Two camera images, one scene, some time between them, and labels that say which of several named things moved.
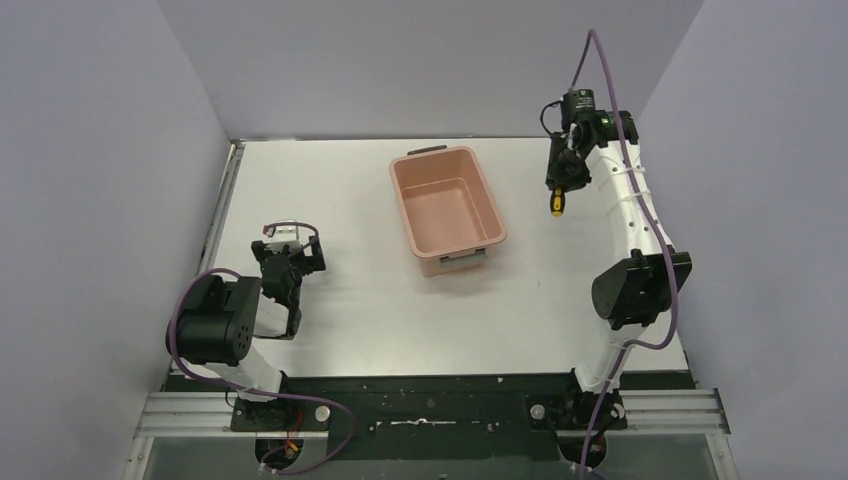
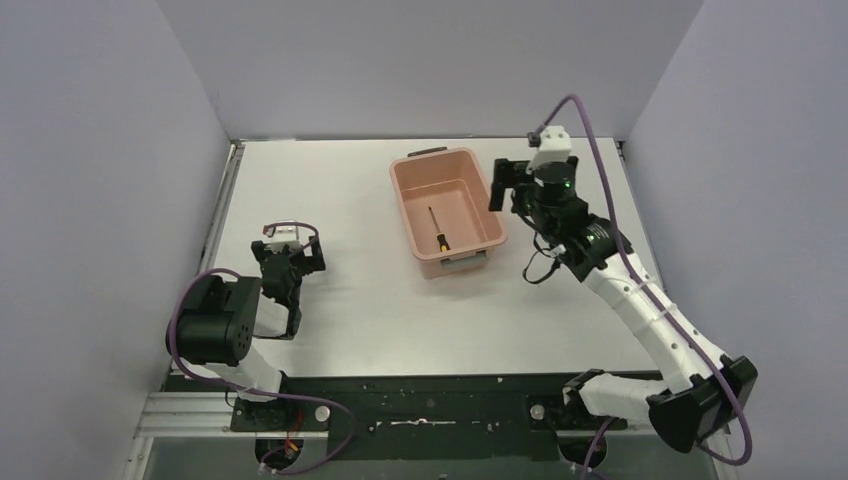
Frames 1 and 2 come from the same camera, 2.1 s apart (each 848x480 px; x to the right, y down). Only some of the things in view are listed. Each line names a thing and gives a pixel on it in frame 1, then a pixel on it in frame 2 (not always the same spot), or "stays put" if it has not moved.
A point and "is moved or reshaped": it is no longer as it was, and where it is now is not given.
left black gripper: x=291 y=263 stays put
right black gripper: x=555 y=176 → x=508 y=174
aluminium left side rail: x=223 y=206 stays put
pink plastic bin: x=447 y=211 stays put
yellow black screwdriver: x=558 y=201 is moved or reshaped
